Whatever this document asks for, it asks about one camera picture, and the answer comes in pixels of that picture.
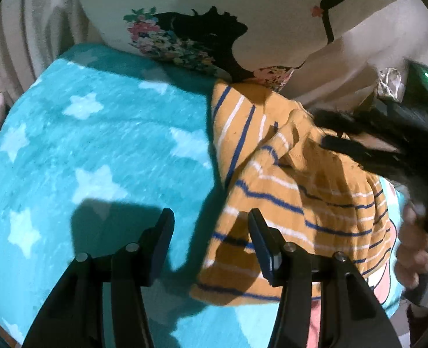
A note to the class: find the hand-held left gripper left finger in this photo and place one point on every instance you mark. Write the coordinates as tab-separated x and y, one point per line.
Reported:
161	246

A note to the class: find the white printed pillow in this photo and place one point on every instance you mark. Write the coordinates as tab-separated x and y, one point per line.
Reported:
272	14

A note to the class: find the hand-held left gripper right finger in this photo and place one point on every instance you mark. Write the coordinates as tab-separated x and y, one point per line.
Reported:
263	250

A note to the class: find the grey striped curtain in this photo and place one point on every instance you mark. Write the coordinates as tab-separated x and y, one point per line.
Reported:
25	36

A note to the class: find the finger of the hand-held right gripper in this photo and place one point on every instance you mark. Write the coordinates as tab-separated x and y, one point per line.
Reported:
348	123
362	156

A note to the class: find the crumpled white cloth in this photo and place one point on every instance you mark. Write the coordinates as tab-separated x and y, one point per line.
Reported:
389	83

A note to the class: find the person's right hand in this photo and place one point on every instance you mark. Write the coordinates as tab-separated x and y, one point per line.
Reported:
411	252

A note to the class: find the yellow striped shirt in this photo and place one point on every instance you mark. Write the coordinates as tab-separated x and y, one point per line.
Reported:
308	206

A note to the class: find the teal star blanket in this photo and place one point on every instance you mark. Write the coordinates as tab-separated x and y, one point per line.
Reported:
90	152

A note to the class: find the plain white cushion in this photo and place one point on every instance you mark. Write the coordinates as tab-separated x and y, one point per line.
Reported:
362	61

